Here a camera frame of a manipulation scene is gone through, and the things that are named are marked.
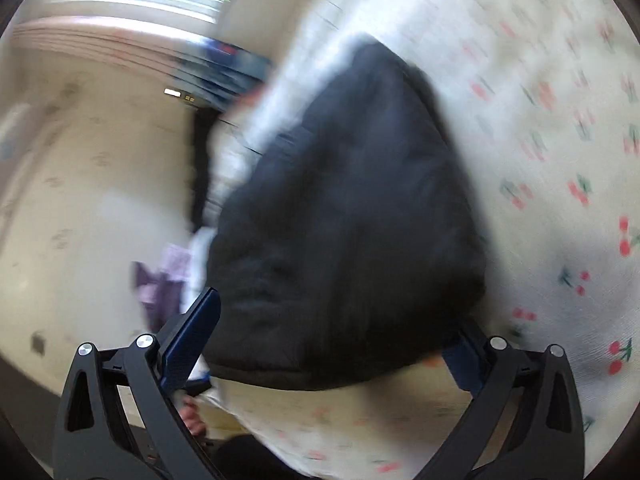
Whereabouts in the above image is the purple two-tone garment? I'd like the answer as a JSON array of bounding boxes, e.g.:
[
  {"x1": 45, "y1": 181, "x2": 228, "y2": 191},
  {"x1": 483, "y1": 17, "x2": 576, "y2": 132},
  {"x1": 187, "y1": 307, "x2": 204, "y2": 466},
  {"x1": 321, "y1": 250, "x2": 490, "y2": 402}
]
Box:
[{"x1": 131, "y1": 242, "x2": 193, "y2": 333}]

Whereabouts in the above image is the stack of blue folded clothes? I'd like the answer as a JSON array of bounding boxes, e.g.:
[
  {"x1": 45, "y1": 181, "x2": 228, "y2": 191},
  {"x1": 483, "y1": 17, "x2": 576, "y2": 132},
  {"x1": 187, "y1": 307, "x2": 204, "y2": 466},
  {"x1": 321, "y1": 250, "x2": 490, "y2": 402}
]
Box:
[{"x1": 170, "y1": 40, "x2": 276, "y2": 106}]

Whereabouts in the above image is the cherry print bed sheet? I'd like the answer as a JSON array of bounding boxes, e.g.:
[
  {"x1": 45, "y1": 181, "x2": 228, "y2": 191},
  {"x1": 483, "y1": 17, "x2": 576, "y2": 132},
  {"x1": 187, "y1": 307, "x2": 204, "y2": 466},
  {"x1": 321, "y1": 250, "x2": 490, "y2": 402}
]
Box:
[{"x1": 200, "y1": 0, "x2": 640, "y2": 480}]

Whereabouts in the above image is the black puffer jacket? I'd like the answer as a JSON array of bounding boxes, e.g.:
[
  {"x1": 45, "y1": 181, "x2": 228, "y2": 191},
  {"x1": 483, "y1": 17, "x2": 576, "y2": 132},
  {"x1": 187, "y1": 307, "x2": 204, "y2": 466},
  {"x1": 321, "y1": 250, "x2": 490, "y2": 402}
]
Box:
[{"x1": 202, "y1": 40, "x2": 488, "y2": 391}]

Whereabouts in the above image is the person's left hand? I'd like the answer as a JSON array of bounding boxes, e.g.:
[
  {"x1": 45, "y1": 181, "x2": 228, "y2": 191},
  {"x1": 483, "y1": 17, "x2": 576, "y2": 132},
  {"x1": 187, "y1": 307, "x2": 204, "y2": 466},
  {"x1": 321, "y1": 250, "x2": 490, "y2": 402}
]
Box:
[{"x1": 179, "y1": 395, "x2": 208, "y2": 436}]

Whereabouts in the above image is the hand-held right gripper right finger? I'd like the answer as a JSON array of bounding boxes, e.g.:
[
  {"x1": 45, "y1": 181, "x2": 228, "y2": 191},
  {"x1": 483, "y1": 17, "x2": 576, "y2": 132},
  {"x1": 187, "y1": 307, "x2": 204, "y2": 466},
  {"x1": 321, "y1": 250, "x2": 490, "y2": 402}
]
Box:
[{"x1": 415, "y1": 320, "x2": 586, "y2": 480}]

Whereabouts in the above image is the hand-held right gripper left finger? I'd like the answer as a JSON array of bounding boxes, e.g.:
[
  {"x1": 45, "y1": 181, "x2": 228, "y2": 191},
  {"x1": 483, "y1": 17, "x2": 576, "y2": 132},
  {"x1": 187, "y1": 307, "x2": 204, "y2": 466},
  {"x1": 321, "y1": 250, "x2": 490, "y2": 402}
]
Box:
[{"x1": 52, "y1": 287, "x2": 222, "y2": 480}]

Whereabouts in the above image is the black garment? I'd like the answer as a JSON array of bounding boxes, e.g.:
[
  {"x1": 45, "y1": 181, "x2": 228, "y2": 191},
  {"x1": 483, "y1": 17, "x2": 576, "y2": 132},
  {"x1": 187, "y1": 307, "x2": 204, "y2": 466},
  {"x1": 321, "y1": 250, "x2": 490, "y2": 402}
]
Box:
[{"x1": 187, "y1": 105, "x2": 221, "y2": 233}]

